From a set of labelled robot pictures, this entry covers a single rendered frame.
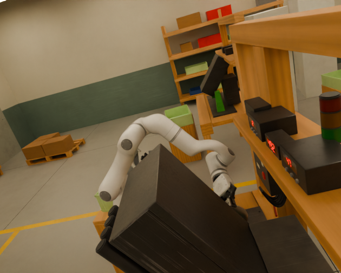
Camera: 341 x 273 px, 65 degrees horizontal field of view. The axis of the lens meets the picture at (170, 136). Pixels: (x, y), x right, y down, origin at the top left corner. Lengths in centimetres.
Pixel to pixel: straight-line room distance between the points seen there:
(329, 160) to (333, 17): 32
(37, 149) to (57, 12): 386
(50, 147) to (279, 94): 604
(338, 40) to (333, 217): 36
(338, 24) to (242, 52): 91
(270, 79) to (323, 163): 48
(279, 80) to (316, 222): 61
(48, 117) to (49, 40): 235
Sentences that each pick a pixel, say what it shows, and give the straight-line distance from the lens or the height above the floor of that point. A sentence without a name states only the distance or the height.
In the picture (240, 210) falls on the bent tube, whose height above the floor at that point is 121.
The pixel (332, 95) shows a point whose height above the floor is 173.
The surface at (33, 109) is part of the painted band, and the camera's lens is 948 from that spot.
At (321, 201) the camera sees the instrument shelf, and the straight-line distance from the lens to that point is 73.
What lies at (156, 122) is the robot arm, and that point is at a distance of 128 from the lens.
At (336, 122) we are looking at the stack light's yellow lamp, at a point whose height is 166.
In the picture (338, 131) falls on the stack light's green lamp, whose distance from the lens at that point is 83.
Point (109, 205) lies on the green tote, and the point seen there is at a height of 86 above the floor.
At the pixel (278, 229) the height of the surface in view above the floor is 124.
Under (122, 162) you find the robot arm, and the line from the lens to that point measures 145.
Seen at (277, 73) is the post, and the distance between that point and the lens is 111.
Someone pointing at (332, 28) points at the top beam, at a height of 191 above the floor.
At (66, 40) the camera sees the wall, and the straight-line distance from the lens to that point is 857.
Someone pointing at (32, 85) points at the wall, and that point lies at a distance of 927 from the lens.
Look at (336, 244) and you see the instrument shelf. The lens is 63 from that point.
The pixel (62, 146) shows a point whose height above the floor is 30.
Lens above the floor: 199
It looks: 20 degrees down
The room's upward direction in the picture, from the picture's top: 16 degrees counter-clockwise
